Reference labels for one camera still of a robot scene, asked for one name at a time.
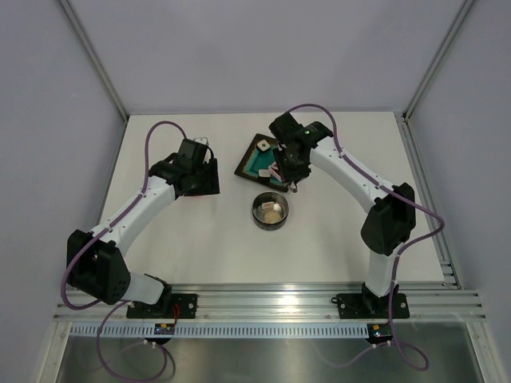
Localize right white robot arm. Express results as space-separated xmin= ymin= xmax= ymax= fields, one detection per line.
xmin=269 ymin=113 xmax=416 ymax=318

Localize aluminium rail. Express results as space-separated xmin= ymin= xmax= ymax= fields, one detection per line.
xmin=394 ymin=112 xmax=464 ymax=290
xmin=51 ymin=282 xmax=488 ymax=323

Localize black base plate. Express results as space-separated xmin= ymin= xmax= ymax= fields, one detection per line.
xmin=331 ymin=293 xmax=410 ymax=320
xmin=126 ymin=293 xmax=198 ymax=319

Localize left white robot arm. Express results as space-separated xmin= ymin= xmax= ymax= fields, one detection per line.
xmin=63 ymin=137 xmax=220 ymax=318

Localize left small circuit board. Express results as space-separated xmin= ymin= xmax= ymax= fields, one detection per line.
xmin=154 ymin=323 xmax=176 ymax=336

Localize white sushi green centre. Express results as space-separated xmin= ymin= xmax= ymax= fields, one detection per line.
xmin=256 ymin=140 xmax=271 ymax=152

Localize left frame post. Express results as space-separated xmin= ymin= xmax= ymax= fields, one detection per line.
xmin=56 ymin=0 xmax=129 ymax=125

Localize white slotted cable duct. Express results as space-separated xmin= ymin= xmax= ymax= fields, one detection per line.
xmin=70 ymin=322 xmax=368 ymax=339

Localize round cream steamed bun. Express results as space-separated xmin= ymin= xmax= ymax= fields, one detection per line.
xmin=263 ymin=211 xmax=282 ymax=223

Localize right side aluminium rail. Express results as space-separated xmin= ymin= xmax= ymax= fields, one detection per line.
xmin=394 ymin=112 xmax=464 ymax=290

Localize right frame post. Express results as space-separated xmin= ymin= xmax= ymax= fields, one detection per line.
xmin=402 ymin=0 xmax=478 ymax=123

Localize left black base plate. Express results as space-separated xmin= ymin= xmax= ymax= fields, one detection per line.
xmin=126 ymin=293 xmax=198 ymax=319

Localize frame post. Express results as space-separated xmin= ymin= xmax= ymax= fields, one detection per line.
xmin=56 ymin=0 xmax=129 ymax=125
xmin=402 ymin=0 xmax=478 ymax=123

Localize white sushi dark centre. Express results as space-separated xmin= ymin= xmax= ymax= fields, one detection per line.
xmin=258 ymin=169 xmax=271 ymax=180

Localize right small circuit board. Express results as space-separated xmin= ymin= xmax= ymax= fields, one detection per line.
xmin=366 ymin=324 xmax=393 ymax=344

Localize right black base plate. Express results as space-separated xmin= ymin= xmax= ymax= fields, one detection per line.
xmin=331 ymin=293 xmax=410 ymax=320

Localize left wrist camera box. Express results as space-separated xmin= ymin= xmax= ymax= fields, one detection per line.
xmin=193 ymin=137 xmax=209 ymax=147

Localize round steel lunch box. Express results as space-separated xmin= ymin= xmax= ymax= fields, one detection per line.
xmin=251 ymin=191 xmax=289 ymax=231

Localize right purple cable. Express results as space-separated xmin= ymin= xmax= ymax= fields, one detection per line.
xmin=285 ymin=103 xmax=446 ymax=373

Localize black teal square plate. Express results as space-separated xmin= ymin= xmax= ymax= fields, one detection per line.
xmin=234 ymin=133 xmax=288 ymax=192

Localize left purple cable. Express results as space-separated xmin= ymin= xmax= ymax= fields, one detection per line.
xmin=59 ymin=120 xmax=196 ymax=379

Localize small circuit board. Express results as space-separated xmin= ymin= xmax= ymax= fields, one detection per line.
xmin=154 ymin=323 xmax=176 ymax=336
xmin=366 ymin=324 xmax=393 ymax=344

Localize purple cable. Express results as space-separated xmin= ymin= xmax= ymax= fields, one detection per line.
xmin=59 ymin=120 xmax=196 ymax=379
xmin=285 ymin=103 xmax=446 ymax=373

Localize aluminium front rail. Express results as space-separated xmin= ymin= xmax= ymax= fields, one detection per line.
xmin=51 ymin=282 xmax=488 ymax=323

